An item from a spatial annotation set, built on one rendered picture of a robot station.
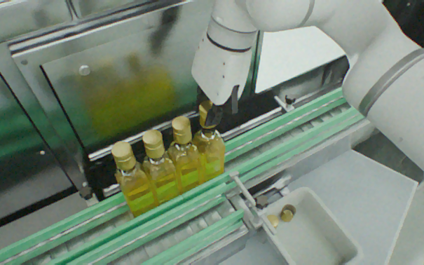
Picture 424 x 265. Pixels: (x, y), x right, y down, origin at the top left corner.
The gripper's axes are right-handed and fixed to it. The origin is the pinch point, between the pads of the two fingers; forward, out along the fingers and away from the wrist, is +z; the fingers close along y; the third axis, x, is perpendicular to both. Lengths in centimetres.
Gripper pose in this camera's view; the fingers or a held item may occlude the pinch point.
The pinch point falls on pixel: (208, 109)
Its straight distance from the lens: 62.5
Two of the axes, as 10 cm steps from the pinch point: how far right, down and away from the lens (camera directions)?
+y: 4.8, 6.9, -5.4
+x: 8.5, -2.1, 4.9
